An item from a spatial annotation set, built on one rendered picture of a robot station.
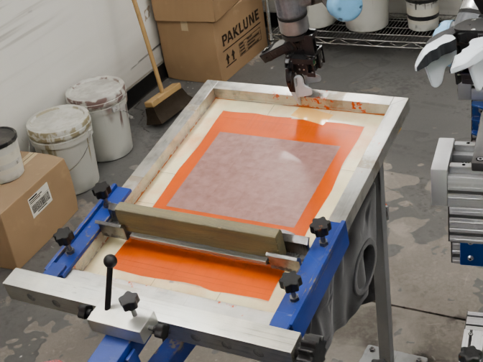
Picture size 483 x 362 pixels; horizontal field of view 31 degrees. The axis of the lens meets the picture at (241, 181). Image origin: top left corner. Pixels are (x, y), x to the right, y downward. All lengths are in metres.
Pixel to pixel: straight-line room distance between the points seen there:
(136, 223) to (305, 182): 0.41
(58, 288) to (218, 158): 0.58
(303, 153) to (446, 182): 0.46
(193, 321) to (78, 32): 3.20
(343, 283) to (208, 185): 0.42
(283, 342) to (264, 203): 0.51
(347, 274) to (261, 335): 0.61
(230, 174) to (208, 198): 0.10
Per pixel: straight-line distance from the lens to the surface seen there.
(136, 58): 5.19
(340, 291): 2.19
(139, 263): 1.98
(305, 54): 2.21
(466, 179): 1.82
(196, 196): 2.11
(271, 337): 1.63
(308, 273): 1.78
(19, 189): 3.94
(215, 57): 5.18
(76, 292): 1.85
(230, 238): 1.85
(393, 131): 2.14
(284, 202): 2.02
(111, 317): 1.72
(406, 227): 3.78
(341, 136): 2.19
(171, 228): 1.92
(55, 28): 4.60
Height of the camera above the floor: 2.14
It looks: 31 degrees down
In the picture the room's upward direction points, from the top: 9 degrees counter-clockwise
